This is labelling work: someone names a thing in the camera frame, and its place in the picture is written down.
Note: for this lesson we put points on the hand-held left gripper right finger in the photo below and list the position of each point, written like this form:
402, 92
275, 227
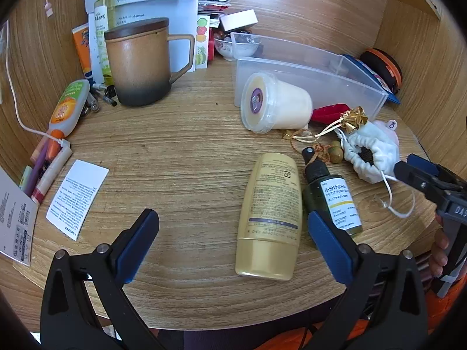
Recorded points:
328, 248

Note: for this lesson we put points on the person's right hand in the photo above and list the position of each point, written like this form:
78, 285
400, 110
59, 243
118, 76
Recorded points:
437, 251

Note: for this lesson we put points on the wooden desktop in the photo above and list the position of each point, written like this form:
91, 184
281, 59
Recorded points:
175, 153

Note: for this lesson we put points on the white printed leaflet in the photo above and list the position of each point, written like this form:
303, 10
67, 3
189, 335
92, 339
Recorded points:
14, 226

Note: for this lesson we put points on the beige lotion bottle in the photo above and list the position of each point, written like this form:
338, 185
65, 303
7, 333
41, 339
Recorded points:
270, 207

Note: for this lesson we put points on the white printed label card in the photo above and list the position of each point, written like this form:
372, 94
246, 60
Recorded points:
74, 200

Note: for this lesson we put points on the gold ribbon bow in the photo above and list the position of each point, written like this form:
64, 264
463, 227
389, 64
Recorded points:
352, 118

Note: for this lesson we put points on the black pens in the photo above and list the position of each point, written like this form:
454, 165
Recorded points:
98, 96

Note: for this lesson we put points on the brown lidded ceramic mug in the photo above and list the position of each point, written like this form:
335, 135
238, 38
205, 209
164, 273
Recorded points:
138, 65

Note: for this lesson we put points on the clear plastic storage bin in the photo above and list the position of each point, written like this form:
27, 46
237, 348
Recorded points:
328, 69

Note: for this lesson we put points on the small glass bowl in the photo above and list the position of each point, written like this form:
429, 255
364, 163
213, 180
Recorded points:
235, 45

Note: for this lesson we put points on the pink round case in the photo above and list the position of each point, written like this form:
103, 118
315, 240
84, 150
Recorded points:
386, 127

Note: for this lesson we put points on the dark green pump bottle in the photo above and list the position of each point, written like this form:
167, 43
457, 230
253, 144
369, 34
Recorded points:
335, 204

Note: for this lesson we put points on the cream lidded plastic cup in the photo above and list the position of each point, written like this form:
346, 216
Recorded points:
281, 105

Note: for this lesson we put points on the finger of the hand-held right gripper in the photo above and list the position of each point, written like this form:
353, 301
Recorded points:
419, 162
412, 175

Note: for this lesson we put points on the fruit sticker sheet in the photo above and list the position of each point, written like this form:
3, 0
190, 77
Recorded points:
201, 43

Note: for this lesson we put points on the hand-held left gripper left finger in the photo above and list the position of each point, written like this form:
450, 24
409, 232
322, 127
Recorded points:
140, 240

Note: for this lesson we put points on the purple pen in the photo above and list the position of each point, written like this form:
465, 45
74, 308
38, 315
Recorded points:
34, 171

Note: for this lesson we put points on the green spray bottle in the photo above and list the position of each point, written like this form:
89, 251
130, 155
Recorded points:
102, 18

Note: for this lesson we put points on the orange cream tube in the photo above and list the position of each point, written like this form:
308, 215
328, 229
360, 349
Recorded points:
82, 51

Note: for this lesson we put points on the pink white lip balm tube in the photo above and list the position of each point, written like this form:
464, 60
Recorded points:
51, 177

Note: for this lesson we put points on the person's orange clothing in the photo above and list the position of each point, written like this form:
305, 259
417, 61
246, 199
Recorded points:
445, 310

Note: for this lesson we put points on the black orange zip pouch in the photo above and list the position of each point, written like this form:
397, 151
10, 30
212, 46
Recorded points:
383, 65

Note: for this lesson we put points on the small white cardboard box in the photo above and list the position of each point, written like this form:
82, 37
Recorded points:
239, 20

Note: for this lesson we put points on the stack of books and boxes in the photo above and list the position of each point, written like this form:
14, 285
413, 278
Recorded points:
215, 5

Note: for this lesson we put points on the red plastic scoop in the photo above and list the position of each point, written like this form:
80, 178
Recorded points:
328, 113

